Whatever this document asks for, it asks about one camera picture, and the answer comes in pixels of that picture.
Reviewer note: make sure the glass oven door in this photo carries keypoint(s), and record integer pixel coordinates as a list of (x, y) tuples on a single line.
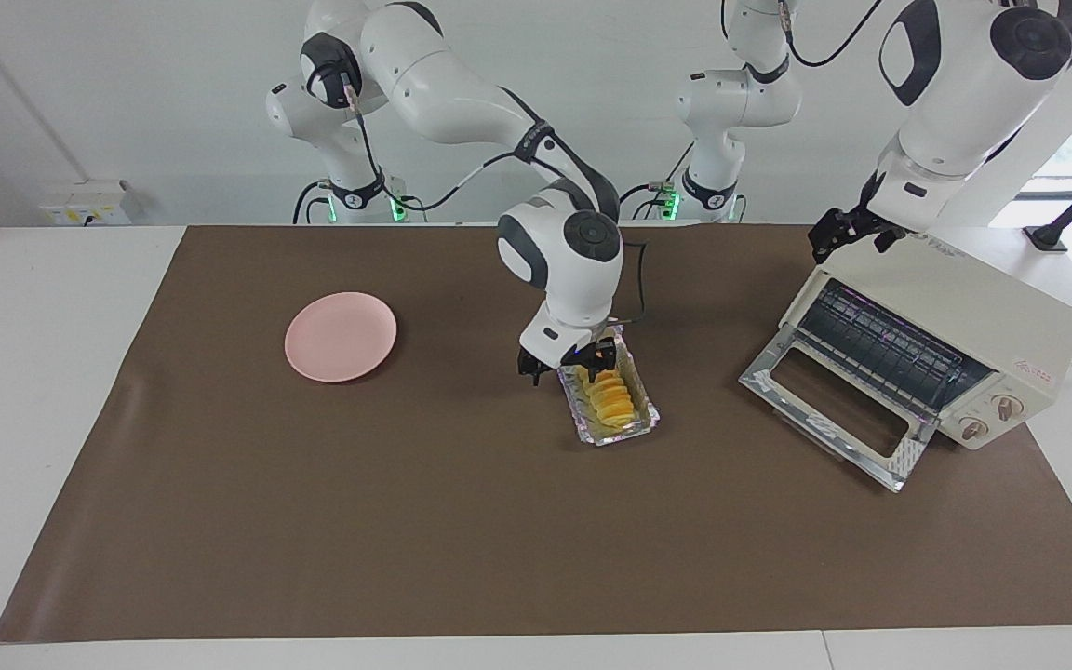
[(778, 381)]

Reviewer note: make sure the brown table mat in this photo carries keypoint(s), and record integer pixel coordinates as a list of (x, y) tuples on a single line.
[(536, 540)]

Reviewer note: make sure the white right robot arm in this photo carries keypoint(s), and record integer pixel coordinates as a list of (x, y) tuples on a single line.
[(443, 84)]

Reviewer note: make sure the cream oven knob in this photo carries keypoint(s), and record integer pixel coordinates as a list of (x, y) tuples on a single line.
[(1004, 406), (973, 429)]

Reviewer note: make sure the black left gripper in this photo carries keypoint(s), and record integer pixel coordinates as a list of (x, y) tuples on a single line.
[(878, 214)]

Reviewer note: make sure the silver foil baking tray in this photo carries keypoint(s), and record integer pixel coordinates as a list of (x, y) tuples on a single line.
[(643, 409)]

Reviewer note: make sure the metal oven rack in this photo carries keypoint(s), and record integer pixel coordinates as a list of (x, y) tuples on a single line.
[(890, 344)]

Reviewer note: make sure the yellow ridged bread loaf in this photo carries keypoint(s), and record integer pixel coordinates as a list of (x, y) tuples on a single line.
[(610, 400)]

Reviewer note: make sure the pink round plate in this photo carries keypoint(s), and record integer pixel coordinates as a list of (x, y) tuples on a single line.
[(341, 337)]

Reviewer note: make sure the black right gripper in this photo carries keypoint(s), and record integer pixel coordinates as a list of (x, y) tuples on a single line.
[(569, 358)]

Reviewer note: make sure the cream toaster oven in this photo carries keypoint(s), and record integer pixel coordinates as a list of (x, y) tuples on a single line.
[(964, 298)]

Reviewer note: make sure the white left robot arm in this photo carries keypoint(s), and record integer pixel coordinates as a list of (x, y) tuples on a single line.
[(964, 102)]

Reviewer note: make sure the white wall socket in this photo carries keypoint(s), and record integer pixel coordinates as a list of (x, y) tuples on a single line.
[(89, 205)]

